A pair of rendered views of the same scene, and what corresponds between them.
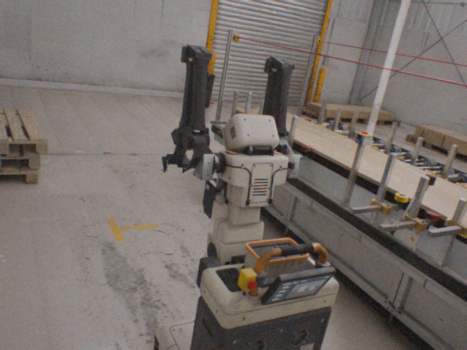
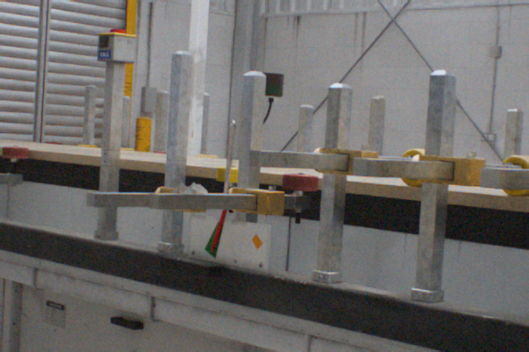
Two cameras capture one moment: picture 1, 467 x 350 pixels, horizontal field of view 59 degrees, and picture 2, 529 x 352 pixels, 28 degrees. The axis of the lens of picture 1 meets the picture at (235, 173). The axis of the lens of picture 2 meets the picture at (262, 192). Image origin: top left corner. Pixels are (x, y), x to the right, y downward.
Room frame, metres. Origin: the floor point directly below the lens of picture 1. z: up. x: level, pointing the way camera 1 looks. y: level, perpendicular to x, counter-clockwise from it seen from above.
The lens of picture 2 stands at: (-0.03, -0.57, 0.99)
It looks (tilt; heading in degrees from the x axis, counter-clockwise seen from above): 3 degrees down; 347
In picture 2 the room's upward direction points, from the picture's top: 4 degrees clockwise
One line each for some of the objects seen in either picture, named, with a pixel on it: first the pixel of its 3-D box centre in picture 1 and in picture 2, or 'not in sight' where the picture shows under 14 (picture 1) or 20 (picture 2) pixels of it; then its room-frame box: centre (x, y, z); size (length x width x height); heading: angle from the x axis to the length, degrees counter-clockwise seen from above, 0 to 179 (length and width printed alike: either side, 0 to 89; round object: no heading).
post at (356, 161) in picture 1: (352, 175); (110, 150); (2.66, -0.78, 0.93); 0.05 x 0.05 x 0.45; 32
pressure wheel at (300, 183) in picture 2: (430, 221); (299, 197); (2.26, -1.18, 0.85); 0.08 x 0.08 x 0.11
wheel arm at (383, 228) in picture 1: (407, 225); (234, 202); (2.15, -1.01, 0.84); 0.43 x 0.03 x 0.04; 122
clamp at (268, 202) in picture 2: (413, 222); (254, 201); (2.21, -1.07, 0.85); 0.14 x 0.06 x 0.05; 32
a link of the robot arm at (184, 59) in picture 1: (190, 96); not in sight; (1.85, 0.26, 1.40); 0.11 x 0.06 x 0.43; 120
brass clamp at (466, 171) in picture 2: not in sight; (446, 170); (1.78, -1.33, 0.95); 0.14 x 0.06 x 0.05; 32
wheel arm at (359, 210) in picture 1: (377, 208); (169, 201); (2.38, -0.90, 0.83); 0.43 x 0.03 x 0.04; 122
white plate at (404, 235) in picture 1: (399, 232); (226, 241); (2.24, -1.02, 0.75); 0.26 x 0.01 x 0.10; 32
